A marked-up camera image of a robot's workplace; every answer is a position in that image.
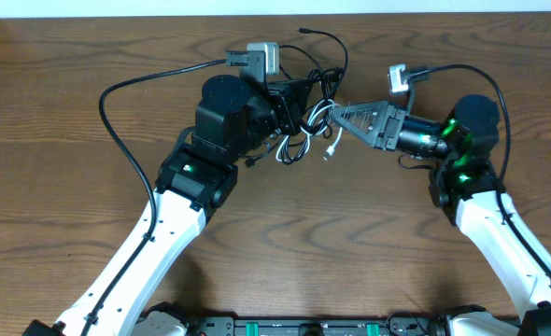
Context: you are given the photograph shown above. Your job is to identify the white usb cable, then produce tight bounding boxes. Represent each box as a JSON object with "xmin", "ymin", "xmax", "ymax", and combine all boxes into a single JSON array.
[{"xmin": 275, "ymin": 97, "xmax": 345, "ymax": 164}]

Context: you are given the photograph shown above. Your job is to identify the black usb cable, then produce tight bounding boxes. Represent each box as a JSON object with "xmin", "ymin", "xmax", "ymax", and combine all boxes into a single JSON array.
[{"xmin": 245, "ymin": 27, "xmax": 350, "ymax": 169}]

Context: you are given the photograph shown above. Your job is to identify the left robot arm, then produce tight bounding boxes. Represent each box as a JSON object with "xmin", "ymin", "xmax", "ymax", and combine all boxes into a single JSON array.
[{"xmin": 25, "ymin": 74, "xmax": 313, "ymax": 335}]

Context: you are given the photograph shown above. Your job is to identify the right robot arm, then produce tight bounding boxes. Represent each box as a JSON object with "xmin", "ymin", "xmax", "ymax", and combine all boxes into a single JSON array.
[{"xmin": 330, "ymin": 95, "xmax": 551, "ymax": 335}]

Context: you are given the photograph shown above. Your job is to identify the left camera black cable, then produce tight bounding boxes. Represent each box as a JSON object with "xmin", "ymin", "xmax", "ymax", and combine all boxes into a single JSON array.
[{"xmin": 78, "ymin": 58, "xmax": 228, "ymax": 336}]

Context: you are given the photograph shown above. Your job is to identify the camera black cable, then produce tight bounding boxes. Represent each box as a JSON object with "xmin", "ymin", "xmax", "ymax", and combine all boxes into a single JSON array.
[
  {"xmin": 78, "ymin": 58, "xmax": 228, "ymax": 336},
  {"xmin": 405, "ymin": 63, "xmax": 551, "ymax": 304}
]

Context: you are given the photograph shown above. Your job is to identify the right camera black cable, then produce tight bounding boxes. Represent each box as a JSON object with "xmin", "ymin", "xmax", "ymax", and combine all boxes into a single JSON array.
[{"xmin": 405, "ymin": 63, "xmax": 551, "ymax": 304}]

